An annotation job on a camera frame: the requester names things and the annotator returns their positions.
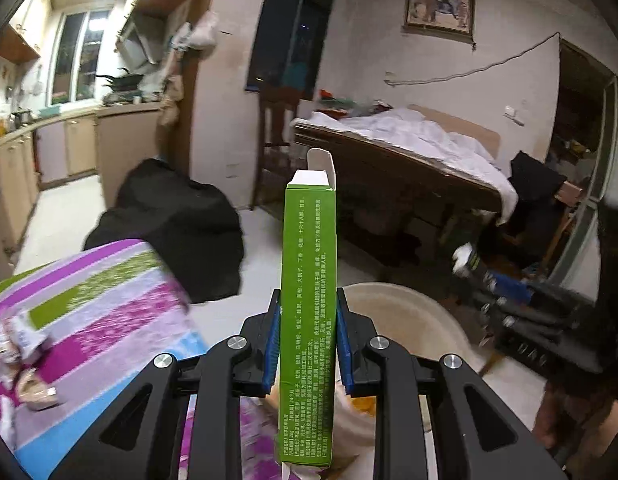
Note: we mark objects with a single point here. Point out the hanging plastic bags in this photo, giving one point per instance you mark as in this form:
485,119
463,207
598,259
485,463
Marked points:
189,41

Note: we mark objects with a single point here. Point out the white plastic bucket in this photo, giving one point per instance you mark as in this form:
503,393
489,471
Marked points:
423,327

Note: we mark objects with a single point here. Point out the kitchen window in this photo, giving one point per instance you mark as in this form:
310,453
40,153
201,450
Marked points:
77,49

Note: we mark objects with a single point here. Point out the person's right hand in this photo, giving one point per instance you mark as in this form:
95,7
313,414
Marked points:
593,420

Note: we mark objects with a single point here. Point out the framed elephant picture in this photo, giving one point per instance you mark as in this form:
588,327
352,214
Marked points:
445,19

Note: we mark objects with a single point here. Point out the range hood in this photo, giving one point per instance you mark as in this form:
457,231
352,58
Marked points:
141,41

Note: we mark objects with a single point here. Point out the dark wooden chair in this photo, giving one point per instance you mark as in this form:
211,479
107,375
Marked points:
276,105

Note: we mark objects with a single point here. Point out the kitchen base cabinets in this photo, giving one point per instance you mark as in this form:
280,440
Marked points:
59,176

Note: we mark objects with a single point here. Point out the floral striped tablecloth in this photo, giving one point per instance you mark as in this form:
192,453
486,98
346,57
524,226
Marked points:
108,312

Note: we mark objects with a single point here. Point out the dark curtained window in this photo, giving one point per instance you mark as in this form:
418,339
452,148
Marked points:
288,45

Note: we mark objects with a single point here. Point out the green medicine box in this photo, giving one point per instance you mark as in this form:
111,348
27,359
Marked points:
306,377

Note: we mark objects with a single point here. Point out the black wok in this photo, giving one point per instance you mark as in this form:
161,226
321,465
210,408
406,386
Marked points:
127,82

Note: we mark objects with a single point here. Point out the dark wooden table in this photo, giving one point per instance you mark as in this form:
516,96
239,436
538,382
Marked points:
380,190

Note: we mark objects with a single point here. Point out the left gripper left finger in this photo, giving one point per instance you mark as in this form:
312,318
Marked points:
171,402

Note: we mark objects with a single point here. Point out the white sheet on table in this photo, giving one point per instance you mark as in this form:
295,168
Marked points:
412,133

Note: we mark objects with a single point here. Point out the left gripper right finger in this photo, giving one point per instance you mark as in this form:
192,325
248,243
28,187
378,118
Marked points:
476,435

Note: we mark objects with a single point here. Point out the silver red snack bag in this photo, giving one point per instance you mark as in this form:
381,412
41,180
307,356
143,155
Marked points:
20,341

